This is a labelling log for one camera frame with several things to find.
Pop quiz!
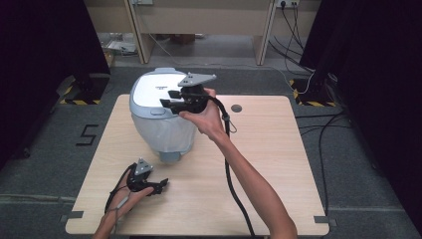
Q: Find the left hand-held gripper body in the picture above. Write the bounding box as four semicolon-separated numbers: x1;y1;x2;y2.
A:
125;157;161;194

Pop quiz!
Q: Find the gray table corner bracket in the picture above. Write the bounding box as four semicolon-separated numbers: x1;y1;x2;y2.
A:
59;210;85;224
313;215;338;228

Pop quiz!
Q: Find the white lidded trash can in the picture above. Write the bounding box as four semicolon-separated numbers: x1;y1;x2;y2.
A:
128;67;201;164

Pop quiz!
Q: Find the thick black gripper cable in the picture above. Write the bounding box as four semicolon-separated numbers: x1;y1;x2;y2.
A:
207;95;257;239

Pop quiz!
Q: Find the person's left hand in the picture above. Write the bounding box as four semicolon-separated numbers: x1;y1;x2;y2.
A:
106;174;156;219

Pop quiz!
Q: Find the white wall power socket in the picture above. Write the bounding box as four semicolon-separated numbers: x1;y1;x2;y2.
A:
275;0;301;9

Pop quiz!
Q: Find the stand base with hazard tape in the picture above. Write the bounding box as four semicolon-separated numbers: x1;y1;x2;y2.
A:
288;77;337;108
59;74;110;107

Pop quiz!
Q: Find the black wall socket cable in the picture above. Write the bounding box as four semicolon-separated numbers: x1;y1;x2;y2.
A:
268;2;316;74

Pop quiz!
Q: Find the clutter of boxes under desk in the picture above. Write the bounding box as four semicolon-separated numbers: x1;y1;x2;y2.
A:
98;32;138;58

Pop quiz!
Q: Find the black floor cable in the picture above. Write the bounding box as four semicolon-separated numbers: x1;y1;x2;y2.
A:
295;111;352;217

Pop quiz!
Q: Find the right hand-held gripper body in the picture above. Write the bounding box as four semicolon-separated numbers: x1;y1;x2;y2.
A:
170;72;218;116

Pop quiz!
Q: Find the black curtain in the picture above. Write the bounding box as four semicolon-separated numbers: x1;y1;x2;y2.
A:
0;0;111;170
299;0;422;233

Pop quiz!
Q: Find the beige wooden desk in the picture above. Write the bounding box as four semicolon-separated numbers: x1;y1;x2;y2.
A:
122;0;277;67

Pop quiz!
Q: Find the person's right hand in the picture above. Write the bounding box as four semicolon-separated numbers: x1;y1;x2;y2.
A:
178;87;231;142

